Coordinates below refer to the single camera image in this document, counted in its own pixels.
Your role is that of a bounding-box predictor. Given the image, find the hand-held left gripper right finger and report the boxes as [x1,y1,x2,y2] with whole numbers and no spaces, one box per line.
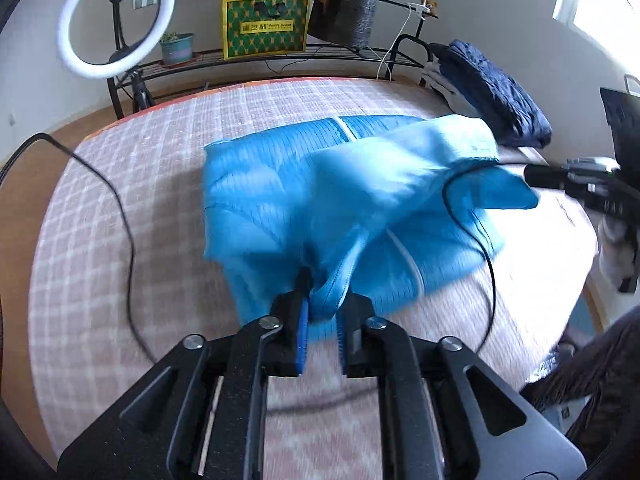
[335,290,588,480]

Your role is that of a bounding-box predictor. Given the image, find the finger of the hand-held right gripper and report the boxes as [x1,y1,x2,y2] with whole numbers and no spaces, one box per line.
[523,162,571,192]

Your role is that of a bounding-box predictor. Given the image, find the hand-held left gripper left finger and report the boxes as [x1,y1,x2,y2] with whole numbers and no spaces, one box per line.
[57,267,313,480]

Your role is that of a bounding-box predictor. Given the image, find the light blue pinstriped shirt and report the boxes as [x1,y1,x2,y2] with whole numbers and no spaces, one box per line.
[201,114,541,346]

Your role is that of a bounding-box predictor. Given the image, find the white folded clothes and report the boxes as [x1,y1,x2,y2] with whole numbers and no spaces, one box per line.
[420,60,476,116]

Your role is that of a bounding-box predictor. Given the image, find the black metal clothes rack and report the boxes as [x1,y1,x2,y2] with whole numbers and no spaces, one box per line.
[107,0,453,121]

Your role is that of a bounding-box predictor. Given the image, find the person's right hand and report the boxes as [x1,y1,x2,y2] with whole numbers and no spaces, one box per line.
[597,215,636,286]

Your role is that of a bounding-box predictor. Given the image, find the navy quilted jacket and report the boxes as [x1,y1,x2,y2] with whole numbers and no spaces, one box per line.
[427,39,553,150]

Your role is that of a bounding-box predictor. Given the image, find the window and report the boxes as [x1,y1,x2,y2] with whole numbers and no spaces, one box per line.
[552,0,640,56]

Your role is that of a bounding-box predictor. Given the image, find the person's dark striped clothing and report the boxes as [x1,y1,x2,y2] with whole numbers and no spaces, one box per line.
[520,305,640,466]

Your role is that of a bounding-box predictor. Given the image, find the grey plaid coat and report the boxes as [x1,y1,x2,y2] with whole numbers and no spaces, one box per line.
[330,0,386,48]

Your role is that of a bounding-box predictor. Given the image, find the small potted plant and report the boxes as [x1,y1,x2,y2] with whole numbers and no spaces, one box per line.
[160,31,196,67]

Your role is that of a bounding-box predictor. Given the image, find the yellow and green box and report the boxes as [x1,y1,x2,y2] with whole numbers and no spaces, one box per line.
[221,0,311,62]

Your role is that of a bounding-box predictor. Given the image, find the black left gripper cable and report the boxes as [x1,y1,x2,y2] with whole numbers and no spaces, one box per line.
[0,132,158,366]

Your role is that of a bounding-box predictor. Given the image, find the white lamp cable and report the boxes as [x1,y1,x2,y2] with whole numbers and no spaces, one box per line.
[377,17,418,81]

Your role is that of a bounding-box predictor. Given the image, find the white ring light on stand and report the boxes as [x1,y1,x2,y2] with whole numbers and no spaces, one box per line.
[57,0,176,121]

